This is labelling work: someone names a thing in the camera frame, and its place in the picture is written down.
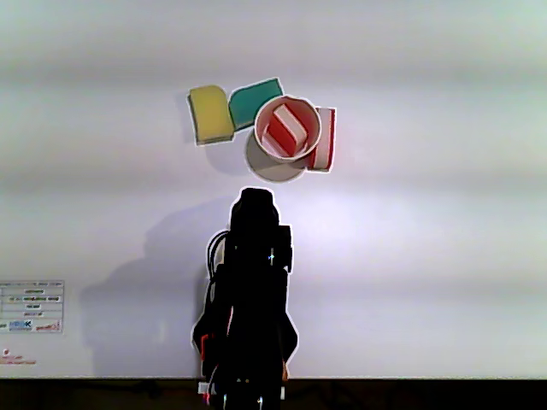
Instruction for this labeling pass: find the yellow sponge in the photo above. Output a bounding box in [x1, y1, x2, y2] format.
[187, 85, 236, 147]

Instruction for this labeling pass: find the red sponge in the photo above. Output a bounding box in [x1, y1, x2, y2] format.
[261, 104, 309, 158]

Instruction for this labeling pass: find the printed label sheet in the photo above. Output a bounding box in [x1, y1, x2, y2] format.
[0, 279, 66, 335]

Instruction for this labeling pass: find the looped arm cable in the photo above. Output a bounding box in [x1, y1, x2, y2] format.
[206, 228, 231, 278]

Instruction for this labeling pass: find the white paper cup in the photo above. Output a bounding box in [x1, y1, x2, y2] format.
[244, 95, 322, 185]

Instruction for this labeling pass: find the green sponge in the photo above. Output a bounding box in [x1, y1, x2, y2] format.
[227, 77, 285, 132]

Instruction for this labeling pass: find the pink sponge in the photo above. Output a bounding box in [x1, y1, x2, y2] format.
[306, 107, 338, 173]

